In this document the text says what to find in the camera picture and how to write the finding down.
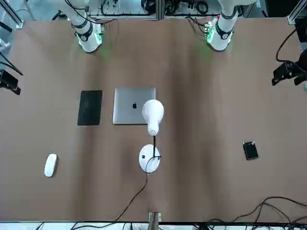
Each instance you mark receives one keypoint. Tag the white desk lamp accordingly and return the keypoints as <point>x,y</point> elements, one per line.
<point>153,112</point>

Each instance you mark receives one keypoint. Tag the small black object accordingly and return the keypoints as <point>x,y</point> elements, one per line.
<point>251,152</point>

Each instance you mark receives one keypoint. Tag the white mouse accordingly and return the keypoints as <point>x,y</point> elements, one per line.
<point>50,165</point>

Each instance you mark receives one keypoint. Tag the silver laptop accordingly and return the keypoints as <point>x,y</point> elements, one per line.
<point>124,107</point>

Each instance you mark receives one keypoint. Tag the black mouse pad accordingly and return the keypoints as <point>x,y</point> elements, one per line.
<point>89,107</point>

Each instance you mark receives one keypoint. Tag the metal table clamp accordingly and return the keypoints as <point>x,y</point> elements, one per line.
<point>154,219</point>

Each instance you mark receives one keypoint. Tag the aluminium frame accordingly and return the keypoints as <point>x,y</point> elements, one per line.
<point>159,9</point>

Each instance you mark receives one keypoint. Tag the aluminium rail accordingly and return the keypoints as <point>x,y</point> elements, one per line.
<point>10,12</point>
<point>293,16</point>

